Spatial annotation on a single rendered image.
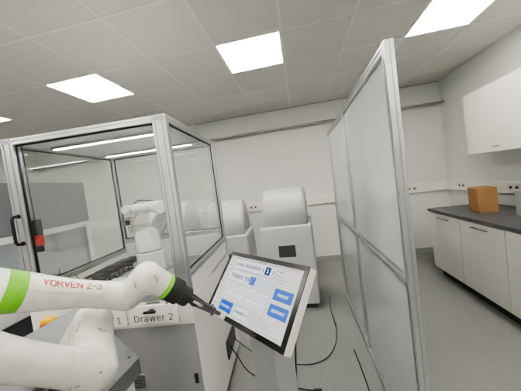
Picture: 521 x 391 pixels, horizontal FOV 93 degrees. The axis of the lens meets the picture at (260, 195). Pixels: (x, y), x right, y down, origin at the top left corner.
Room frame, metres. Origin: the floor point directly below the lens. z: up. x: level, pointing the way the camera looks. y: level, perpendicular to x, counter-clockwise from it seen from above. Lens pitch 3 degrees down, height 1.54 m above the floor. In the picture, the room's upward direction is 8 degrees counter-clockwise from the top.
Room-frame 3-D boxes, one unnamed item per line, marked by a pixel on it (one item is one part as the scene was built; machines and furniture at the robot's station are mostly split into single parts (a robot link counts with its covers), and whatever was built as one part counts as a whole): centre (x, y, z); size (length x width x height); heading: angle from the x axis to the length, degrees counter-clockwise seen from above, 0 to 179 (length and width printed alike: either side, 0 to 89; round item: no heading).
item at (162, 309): (1.38, 0.70, 0.87); 0.29 x 0.02 x 0.11; 85
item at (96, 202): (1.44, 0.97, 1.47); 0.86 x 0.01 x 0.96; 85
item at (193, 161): (1.85, 0.44, 1.52); 0.87 x 0.01 x 0.86; 175
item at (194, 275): (1.89, 0.93, 1.47); 1.02 x 0.95 x 1.04; 85
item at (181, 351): (1.89, 0.92, 0.40); 1.03 x 0.95 x 0.80; 85
